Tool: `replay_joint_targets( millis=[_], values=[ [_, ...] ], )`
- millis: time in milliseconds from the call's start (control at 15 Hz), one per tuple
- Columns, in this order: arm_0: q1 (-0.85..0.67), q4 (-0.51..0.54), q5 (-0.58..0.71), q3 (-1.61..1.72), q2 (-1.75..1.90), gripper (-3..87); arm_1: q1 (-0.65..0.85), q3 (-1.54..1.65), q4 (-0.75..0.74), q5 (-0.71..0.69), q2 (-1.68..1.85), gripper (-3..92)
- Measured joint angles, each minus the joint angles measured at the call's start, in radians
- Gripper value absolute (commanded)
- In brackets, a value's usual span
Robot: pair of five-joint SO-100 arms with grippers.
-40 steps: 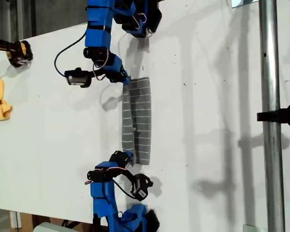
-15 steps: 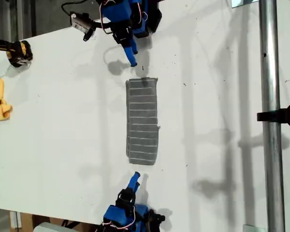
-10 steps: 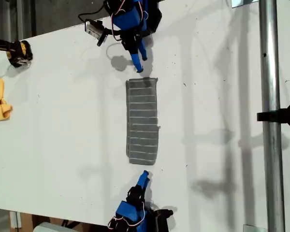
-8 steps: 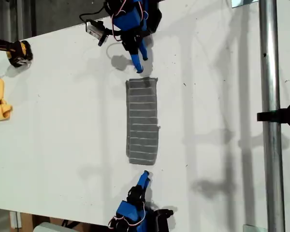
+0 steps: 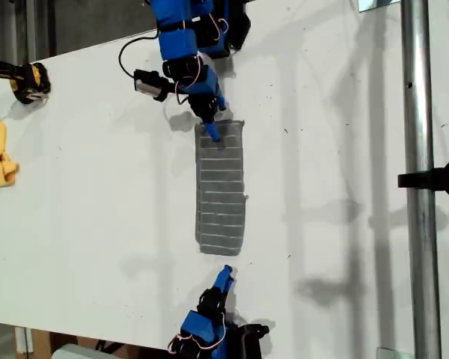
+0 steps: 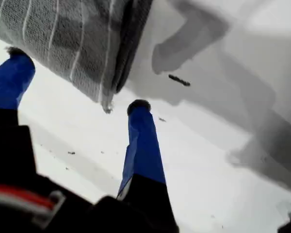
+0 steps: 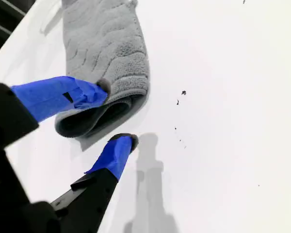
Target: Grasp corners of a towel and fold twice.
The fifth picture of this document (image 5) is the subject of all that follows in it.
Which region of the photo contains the steel post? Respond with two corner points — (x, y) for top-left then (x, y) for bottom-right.
(400, 0), (442, 359)

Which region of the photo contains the white metal bracket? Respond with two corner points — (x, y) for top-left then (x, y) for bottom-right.
(14, 327), (34, 355)

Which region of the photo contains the black yellow power tool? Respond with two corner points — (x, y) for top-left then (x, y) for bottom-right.
(0, 58), (52, 105)

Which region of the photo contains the clear plate with bracket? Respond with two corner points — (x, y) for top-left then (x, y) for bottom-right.
(358, 0), (400, 12)

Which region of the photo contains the black camera stalk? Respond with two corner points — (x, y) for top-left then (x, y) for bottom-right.
(153, 80), (180, 102)

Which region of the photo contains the white box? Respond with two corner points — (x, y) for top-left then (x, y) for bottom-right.
(52, 343), (124, 359)

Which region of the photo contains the black camera cable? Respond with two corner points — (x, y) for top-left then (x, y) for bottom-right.
(118, 32), (162, 79)

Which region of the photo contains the grey striped towel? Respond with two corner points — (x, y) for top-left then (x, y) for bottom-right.
(194, 119), (250, 257)

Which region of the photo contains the black clamp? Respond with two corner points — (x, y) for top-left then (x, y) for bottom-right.
(397, 159), (449, 198)

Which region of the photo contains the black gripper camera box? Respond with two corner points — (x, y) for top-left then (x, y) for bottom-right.
(239, 324), (270, 359)
(133, 69), (162, 94)

